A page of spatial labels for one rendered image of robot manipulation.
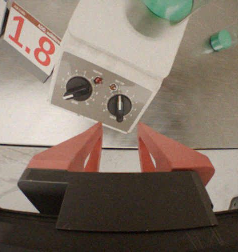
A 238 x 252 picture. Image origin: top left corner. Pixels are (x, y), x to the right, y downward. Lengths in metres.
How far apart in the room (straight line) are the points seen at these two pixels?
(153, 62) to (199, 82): 0.17
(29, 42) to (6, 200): 0.26
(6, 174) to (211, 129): 0.40
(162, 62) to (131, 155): 0.16
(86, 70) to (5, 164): 0.20
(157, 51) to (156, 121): 0.13
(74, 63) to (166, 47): 0.11
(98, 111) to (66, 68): 0.07
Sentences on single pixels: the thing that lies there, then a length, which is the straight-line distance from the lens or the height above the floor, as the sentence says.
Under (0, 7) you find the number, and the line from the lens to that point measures 0.27.
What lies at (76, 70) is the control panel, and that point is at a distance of 0.18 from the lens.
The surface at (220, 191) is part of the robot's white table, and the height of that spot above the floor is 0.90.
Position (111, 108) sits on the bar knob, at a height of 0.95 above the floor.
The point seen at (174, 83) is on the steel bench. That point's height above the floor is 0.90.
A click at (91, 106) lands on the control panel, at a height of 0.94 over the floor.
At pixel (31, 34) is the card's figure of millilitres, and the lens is 0.24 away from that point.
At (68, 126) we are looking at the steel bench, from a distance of 0.24.
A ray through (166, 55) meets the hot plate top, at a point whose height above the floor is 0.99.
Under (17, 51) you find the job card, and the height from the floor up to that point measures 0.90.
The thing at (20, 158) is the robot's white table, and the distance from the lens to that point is 0.27.
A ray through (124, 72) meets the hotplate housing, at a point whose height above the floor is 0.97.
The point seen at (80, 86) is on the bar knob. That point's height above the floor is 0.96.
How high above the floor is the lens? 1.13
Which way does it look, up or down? 74 degrees down
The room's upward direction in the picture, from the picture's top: 121 degrees clockwise
